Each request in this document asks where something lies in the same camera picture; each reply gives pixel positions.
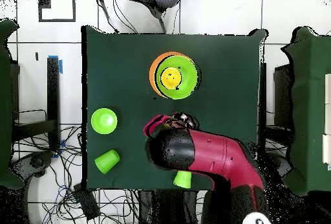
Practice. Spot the pink bowl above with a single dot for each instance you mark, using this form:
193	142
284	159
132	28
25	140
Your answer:
152	124

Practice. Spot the black square floor frame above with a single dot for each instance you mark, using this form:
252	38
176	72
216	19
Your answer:
44	1

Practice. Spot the black power strip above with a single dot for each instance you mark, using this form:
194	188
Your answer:
86	203

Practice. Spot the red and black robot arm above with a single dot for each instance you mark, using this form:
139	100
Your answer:
214	154

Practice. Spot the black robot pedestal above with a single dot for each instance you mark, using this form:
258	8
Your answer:
168	206

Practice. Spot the small green ribbed bowl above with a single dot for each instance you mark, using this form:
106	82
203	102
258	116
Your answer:
103	121

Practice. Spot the large orange bowl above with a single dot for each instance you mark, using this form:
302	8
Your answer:
152	76

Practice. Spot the white shelf unit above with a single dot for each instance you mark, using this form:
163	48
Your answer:
328	92

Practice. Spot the dark green tablecloth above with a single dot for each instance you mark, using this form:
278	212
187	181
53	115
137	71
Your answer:
116	66

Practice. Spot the green ribbed cup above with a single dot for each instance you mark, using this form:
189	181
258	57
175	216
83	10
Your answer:
183	180

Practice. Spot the black chair base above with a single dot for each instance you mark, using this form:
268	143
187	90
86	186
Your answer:
36	161

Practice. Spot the large green bowl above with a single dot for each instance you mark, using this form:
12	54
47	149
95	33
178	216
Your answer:
188	79

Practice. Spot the green smooth cup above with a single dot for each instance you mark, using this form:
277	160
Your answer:
106	161

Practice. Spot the green cloth side table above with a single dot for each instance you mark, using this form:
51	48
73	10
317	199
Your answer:
5	105
310	92

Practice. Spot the yellow ribbed cup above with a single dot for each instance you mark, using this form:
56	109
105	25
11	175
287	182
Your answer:
170	78

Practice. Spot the grey office chair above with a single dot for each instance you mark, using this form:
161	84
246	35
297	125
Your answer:
165	0

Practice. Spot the blue tape strip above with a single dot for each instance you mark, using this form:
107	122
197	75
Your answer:
61	67

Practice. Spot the small black floor object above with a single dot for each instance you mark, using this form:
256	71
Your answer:
37	56

